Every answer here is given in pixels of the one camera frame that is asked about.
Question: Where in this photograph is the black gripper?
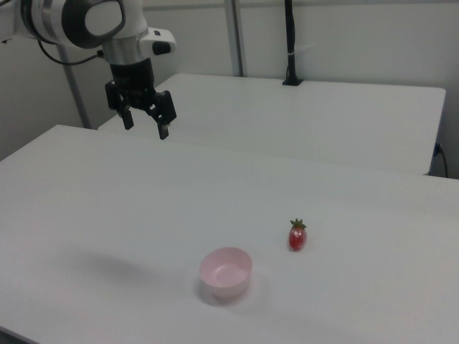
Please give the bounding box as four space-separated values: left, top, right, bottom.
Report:
105 59 178 140

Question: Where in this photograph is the red strawberry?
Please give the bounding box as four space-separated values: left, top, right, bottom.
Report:
288 217 308 252

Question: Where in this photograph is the pink plastic bowl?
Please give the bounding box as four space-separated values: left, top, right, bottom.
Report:
199 246 253 301

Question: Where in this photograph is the white side table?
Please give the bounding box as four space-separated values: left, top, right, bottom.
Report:
97 73 447 176

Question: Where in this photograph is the slanted aluminium frame post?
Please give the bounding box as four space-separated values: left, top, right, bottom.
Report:
58 45 91 129

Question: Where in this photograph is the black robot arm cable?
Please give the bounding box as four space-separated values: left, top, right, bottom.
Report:
35 38 105 67

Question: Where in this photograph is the upright aluminium frame post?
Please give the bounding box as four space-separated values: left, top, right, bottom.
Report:
224 0 249 77

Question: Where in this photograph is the black camera stand pole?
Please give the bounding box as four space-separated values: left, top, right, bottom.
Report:
281 0 305 87

